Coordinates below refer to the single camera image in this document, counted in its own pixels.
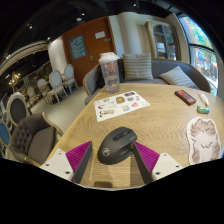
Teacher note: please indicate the cat-shaped mouse pad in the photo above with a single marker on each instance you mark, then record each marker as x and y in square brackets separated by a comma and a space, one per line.
[204, 140]

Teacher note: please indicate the arched glass-door cabinet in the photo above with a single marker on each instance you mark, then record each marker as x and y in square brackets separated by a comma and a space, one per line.
[161, 41]

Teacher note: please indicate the blue oval-back chair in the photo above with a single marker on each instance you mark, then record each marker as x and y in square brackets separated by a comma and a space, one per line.
[4, 135]

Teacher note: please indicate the small green packet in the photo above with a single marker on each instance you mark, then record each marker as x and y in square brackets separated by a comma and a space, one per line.
[202, 109]

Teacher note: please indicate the dark grey computer mouse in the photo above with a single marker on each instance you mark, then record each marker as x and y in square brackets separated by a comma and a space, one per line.
[116, 146]

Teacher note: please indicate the upright striped grey pillow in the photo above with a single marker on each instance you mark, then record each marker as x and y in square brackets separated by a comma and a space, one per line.
[138, 66]

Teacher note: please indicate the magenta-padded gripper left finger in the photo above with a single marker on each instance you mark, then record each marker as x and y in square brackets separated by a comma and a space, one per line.
[58, 163]

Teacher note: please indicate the clear shaker bottle white lid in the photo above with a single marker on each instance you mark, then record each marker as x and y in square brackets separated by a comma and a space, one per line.
[110, 75]

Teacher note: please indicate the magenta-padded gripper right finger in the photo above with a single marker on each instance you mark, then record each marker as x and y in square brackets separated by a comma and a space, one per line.
[165, 164]

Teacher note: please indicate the grey curved sofa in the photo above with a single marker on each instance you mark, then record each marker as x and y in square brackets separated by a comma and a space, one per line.
[166, 66]

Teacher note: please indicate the flat-lying striped grey pillow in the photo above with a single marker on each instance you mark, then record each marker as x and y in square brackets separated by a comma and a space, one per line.
[178, 77]

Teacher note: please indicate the group of white dining chairs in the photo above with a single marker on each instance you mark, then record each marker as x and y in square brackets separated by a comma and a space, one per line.
[55, 81]

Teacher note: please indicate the white sticker sheet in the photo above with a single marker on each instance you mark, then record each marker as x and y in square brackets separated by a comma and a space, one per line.
[120, 106]

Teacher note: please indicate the large window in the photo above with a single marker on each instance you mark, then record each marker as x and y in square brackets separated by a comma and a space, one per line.
[203, 56]

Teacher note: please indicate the brown wooden door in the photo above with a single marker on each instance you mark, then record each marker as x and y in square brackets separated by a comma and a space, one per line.
[93, 50]

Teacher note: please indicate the blue poster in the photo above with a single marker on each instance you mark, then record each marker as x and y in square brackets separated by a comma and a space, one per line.
[77, 47]

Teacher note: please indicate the white door sign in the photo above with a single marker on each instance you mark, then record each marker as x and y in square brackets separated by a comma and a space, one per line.
[100, 35]

